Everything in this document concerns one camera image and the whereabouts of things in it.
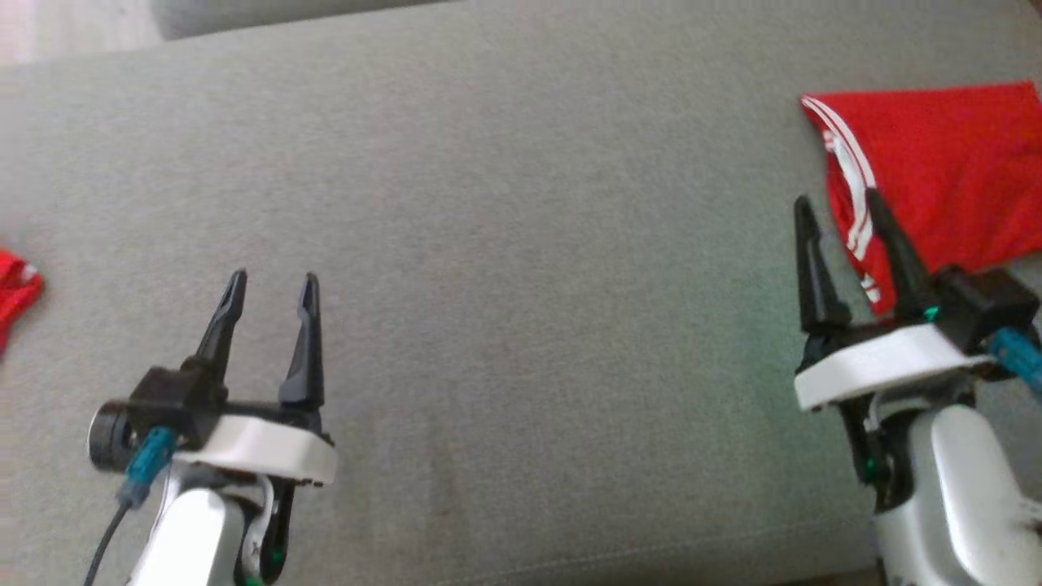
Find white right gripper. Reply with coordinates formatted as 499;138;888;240
793;187;999;413

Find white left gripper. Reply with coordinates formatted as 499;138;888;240
173;270;339;490

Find red basketball jersey number 23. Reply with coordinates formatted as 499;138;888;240
799;80;1042;317

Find red shorts white trim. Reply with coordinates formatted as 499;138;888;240
0;249;45;357

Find large grey sofa seat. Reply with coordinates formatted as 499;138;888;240
0;0;1042;586

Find small grey sofa cushion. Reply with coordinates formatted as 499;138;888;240
151;0;465;42

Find blue-plug left camera cable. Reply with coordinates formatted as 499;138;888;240
81;426;178;586

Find blue-plug camera cable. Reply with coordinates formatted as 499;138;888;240
987;327;1042;393
81;426;178;586

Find blue-plug right camera cable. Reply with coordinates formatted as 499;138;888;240
987;327;1042;393

